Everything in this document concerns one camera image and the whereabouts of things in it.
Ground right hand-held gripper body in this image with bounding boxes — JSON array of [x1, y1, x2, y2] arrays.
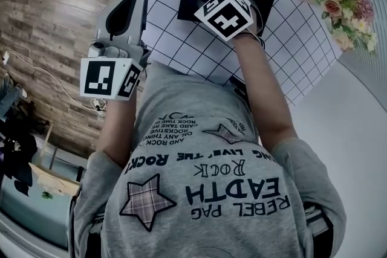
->
[[193, 0, 255, 43]]

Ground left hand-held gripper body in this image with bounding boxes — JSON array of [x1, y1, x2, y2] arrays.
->
[[79, 37, 151, 101]]

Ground person's right forearm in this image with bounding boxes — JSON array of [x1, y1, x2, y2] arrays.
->
[[230, 33, 299, 158]]

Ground person's left forearm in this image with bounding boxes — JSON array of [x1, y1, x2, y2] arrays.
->
[[96, 95, 143, 170]]

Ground black wrist band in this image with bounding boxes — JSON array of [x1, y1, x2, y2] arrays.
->
[[241, 30, 267, 51]]

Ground white grid mat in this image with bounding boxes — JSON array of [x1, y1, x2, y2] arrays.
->
[[140, 0, 339, 107]]

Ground black office chair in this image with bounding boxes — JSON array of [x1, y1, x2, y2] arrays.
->
[[0, 129, 39, 198]]

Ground pastel flower bouquet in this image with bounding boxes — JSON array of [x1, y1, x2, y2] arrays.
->
[[297, 0, 379, 56]]

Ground white window blinds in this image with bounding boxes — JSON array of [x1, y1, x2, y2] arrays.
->
[[310, 0, 387, 107]]

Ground grey printed t-shirt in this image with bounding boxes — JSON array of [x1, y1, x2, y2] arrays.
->
[[72, 59, 348, 258]]

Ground white power cable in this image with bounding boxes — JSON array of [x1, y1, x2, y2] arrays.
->
[[1, 50, 107, 115]]

